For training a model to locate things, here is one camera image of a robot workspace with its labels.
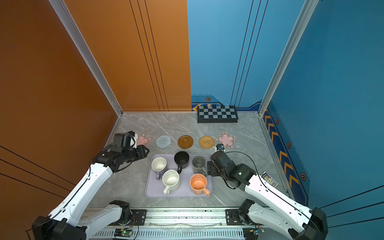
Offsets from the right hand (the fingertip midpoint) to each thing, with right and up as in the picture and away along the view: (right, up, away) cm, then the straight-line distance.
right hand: (211, 166), depth 77 cm
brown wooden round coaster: (-16, +10, +25) cm, 31 cm away
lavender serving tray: (-31, -14, +6) cm, 34 cm away
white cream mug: (-22, -10, +8) cm, 25 cm away
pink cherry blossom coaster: (+14, +11, +26) cm, 31 cm away
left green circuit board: (-44, -30, -6) cm, 54 cm away
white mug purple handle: (-30, -2, +10) cm, 32 cm away
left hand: (-34, +8, +3) cm, 35 cm away
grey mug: (-6, -2, +10) cm, 12 cm away
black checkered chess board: (+8, +30, +38) cm, 49 cm away
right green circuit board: (+19, -30, -7) cm, 36 cm away
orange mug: (-6, -11, +6) cm, 14 cm away
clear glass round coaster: (-30, +10, +25) cm, 41 cm away
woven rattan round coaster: (-1, +10, +25) cm, 27 cm away
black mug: (-17, +1, +11) cm, 20 cm away
